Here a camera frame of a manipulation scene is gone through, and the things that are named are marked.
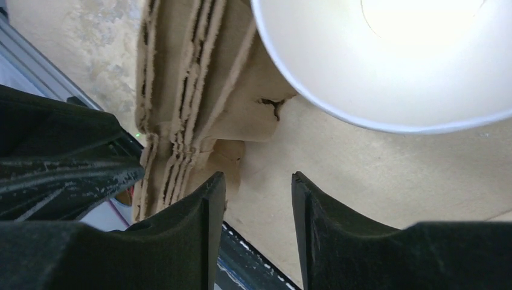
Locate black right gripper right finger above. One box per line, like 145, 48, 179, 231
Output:
291, 172, 511, 289

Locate brown pulp cup carrier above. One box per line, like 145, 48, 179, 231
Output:
132, 1, 296, 221

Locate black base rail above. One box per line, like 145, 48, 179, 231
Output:
68, 95, 301, 290

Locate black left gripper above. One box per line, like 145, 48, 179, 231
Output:
1, 86, 144, 222

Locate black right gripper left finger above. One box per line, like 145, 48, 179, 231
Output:
1, 172, 226, 289

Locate green paper coffee cup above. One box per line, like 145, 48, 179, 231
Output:
251, 1, 511, 135

